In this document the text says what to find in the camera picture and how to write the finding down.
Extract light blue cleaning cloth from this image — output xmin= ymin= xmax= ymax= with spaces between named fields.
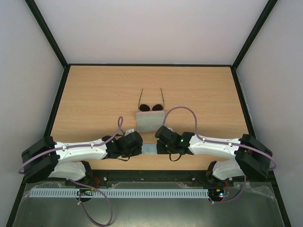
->
xmin=142 ymin=143 xmax=157 ymax=155

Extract pink glasses case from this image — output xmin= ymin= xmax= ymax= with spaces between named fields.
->
xmin=135 ymin=111 xmax=166 ymax=132

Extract black round sunglasses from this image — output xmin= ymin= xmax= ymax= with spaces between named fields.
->
xmin=138 ymin=88 xmax=165 ymax=112

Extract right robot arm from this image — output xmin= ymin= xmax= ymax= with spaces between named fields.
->
xmin=155 ymin=126 xmax=273 ymax=185

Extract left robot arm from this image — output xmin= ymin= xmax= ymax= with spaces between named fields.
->
xmin=19 ymin=130 xmax=143 ymax=183

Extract left controller circuit board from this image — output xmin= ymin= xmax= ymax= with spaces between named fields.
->
xmin=76 ymin=188 xmax=98 ymax=197

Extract controller circuit board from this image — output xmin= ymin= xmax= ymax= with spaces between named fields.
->
xmin=76 ymin=188 xmax=98 ymax=197
xmin=208 ymin=186 xmax=231 ymax=200

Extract right controller circuit board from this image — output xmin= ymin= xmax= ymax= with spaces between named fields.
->
xmin=208 ymin=186 xmax=231 ymax=200

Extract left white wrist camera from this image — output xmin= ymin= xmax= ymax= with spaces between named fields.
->
xmin=124 ymin=129 xmax=135 ymax=136

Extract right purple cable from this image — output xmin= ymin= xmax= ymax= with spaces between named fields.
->
xmin=163 ymin=106 xmax=277 ymax=204

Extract purple cable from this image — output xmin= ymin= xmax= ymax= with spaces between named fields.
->
xmin=163 ymin=106 xmax=277 ymax=204
xmin=18 ymin=116 xmax=124 ymax=227

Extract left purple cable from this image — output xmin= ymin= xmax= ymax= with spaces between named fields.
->
xmin=18 ymin=116 xmax=124 ymax=227

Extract black aluminium frame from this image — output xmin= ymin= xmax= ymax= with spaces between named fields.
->
xmin=7 ymin=0 xmax=291 ymax=227

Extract light blue slotted cable duct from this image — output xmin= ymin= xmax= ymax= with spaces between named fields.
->
xmin=29 ymin=188 xmax=209 ymax=199

